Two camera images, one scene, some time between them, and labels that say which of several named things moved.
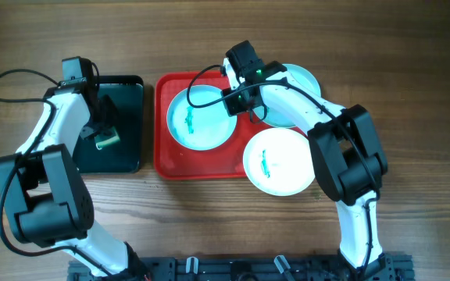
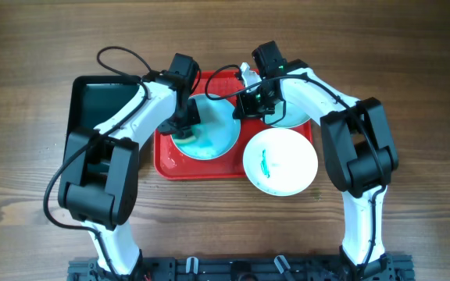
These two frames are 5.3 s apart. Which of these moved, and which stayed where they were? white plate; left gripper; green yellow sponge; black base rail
Moved: green yellow sponge; left gripper
Stayed: black base rail; white plate
